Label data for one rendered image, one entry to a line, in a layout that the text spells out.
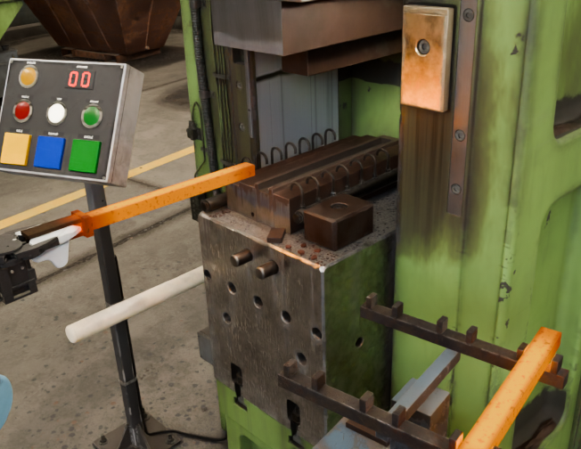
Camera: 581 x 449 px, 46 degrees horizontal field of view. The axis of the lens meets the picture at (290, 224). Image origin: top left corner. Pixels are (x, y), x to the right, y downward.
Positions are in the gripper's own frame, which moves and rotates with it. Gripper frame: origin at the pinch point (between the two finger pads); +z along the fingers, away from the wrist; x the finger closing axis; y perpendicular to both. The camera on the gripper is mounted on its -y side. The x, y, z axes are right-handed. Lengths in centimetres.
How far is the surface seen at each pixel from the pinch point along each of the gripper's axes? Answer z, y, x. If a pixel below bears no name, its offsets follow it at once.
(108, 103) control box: 33, -5, -44
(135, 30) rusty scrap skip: 355, 72, -572
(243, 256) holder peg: 33.3, 18.9, 1.6
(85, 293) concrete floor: 65, 106, -157
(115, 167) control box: 29.5, 8.2, -38.6
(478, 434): 14, 11, 68
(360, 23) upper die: 63, -22, 7
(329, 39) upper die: 54, -21, 7
